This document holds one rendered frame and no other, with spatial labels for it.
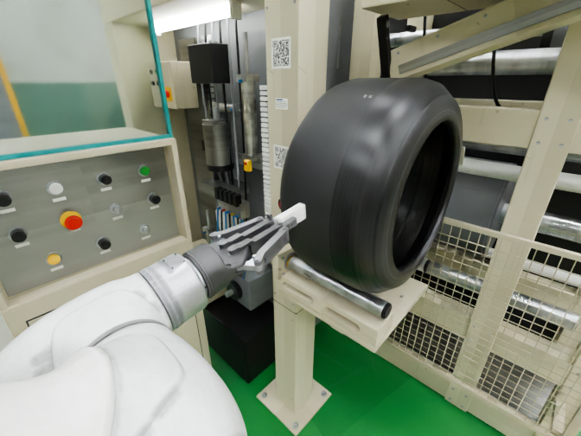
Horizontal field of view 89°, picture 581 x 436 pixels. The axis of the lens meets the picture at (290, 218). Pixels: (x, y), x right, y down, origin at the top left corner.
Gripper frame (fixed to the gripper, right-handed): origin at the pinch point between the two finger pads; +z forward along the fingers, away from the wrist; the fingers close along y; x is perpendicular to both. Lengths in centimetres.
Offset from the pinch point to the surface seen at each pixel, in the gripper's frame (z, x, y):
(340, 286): 18.8, 32.6, 2.4
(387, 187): 16.5, -2.3, -10.4
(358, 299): 18.3, 33.3, -3.8
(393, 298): 37, 46, -6
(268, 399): 10, 123, 39
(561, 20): 74, -26, -23
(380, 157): 17.4, -7.4, -8.0
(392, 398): 53, 129, -5
